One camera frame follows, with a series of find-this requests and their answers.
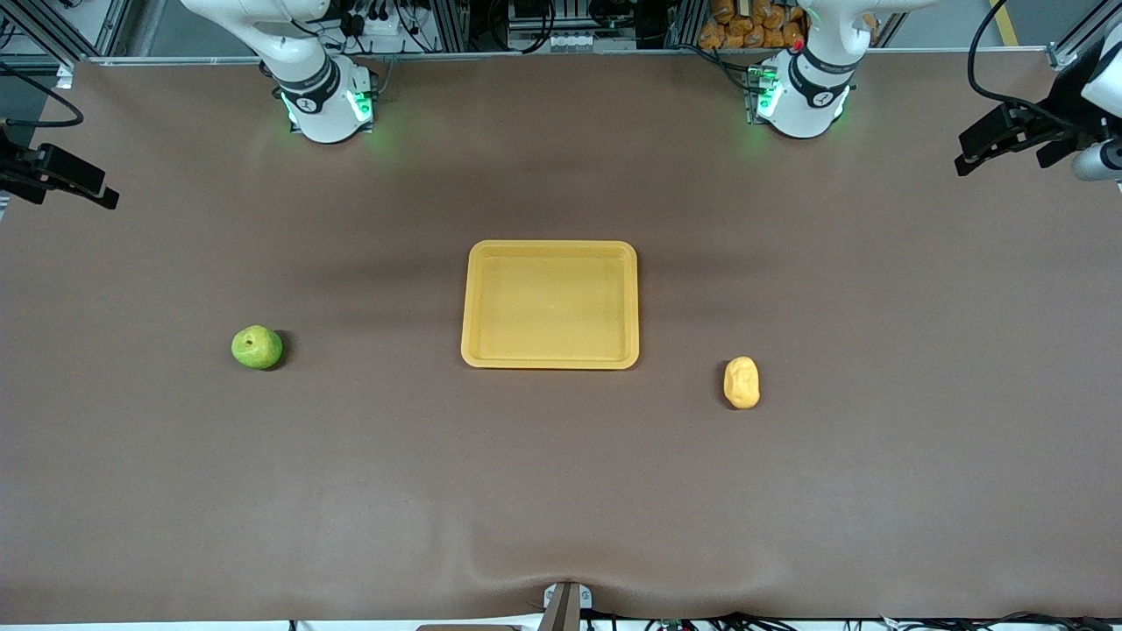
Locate green apple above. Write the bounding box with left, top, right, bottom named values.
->
left=231, top=325, right=284, bottom=371

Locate yellow potato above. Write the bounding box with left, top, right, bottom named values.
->
left=723, top=356, right=762, bottom=410

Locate yellow plastic tray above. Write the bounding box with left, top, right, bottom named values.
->
left=461, top=239, right=640, bottom=370

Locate orange toy food pile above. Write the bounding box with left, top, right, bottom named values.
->
left=699, top=0, right=809, bottom=50

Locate white power strip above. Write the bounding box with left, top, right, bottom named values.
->
left=344, top=0, right=415, bottom=38

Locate brown table mat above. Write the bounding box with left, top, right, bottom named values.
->
left=0, top=51, right=1122, bottom=625

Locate aluminium frame profile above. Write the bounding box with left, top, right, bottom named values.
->
left=11, top=0, right=99, bottom=73
left=1046, top=0, right=1122, bottom=73

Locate aluminium table edge rail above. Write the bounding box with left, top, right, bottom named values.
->
left=86, top=47, right=1053, bottom=67

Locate grey metal camera bracket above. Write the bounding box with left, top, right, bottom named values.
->
left=542, top=581, right=593, bottom=631

